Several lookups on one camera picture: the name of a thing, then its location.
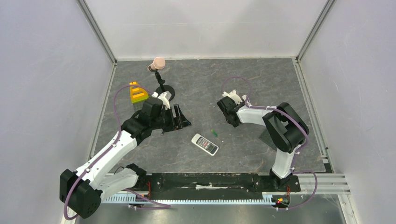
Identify purple cable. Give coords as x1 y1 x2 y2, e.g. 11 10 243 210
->
221 76 318 211
63 84 156 221

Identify white cable duct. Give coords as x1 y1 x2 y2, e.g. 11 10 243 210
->
102 192 286 206

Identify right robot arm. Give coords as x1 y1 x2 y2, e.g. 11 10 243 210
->
217 96 309 190

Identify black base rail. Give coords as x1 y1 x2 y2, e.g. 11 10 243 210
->
132 173 301 200

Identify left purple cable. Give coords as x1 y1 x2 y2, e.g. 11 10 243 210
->
63 84 156 221

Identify white grey remote control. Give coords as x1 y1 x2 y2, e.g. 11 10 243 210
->
191 133 219 156

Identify yellow toy brick tower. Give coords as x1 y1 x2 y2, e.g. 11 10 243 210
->
129 82 149 104

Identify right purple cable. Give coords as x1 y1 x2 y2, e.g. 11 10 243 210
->
221 76 318 211

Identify dark studded baseplate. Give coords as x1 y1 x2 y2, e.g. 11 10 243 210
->
259 130 277 151

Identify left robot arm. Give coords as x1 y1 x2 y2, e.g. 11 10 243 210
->
59 98 191 220

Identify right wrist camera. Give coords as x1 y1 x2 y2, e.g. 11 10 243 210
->
222 90 248 105

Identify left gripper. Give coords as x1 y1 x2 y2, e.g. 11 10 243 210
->
151 104 191 133

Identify pink microphone on stand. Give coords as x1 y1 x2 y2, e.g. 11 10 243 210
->
148 57 175 101

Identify green battery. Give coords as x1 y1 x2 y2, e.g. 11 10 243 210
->
211 129 218 137

